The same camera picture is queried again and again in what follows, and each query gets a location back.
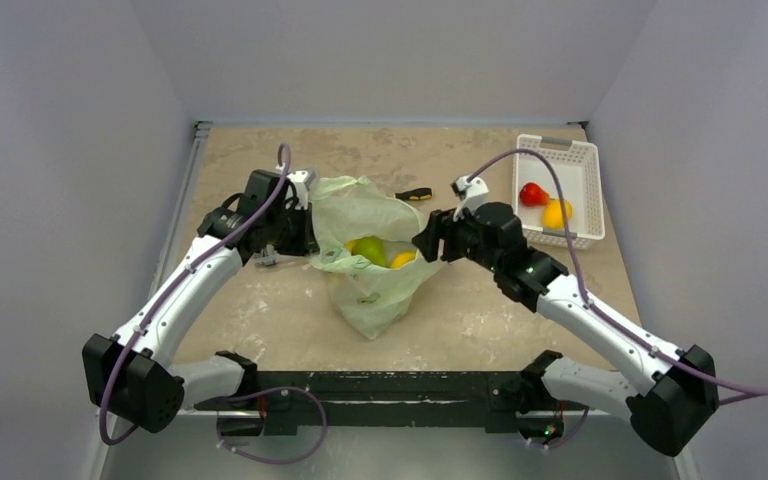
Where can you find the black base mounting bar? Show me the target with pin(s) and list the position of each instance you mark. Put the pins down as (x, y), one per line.
(493, 401)

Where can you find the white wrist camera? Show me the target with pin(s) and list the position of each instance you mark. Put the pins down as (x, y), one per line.
(472, 193)
(300, 183)

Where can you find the clear plastic screw box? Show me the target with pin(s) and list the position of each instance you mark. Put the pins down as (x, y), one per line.
(267, 257)

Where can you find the red fake pear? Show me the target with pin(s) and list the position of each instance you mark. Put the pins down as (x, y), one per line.
(533, 195)

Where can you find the yellow fake lemon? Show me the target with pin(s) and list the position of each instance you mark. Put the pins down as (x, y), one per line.
(554, 214)

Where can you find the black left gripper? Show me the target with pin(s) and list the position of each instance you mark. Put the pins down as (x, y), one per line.
(306, 243)

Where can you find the green plastic bag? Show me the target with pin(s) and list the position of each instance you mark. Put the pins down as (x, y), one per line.
(369, 297)

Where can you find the white plastic basket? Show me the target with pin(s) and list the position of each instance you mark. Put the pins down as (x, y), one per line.
(576, 165)

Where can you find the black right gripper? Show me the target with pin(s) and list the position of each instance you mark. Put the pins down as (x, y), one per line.
(444, 234)

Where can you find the green fake apple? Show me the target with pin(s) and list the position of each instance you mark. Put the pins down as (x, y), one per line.
(373, 249)

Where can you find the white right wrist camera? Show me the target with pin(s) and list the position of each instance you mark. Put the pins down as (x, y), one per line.
(472, 193)

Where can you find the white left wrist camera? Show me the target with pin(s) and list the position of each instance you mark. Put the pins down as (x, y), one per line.
(300, 183)

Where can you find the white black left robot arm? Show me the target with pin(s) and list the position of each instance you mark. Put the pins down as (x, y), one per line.
(132, 373)

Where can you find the yellow black screwdriver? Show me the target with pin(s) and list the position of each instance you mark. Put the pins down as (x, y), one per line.
(415, 195)

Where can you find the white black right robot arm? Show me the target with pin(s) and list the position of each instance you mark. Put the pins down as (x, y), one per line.
(663, 391)

